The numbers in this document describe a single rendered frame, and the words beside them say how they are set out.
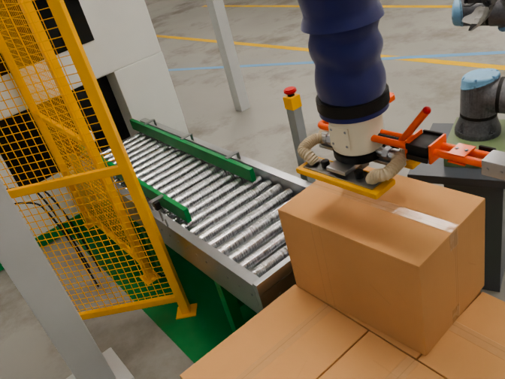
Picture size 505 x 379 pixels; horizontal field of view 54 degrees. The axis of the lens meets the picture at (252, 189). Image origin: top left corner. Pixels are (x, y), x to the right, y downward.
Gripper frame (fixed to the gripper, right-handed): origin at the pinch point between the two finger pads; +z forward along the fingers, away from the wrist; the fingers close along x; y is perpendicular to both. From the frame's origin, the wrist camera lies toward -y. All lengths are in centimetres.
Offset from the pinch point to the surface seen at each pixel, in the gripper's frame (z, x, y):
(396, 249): 36, -63, 5
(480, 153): 20.2, -33.1, -13.3
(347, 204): 25, -63, 33
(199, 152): -8, -96, 189
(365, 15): 24.0, 4.4, 16.4
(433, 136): 18.3, -32.0, 1.7
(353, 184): 35, -45, 20
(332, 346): 55, -103, 23
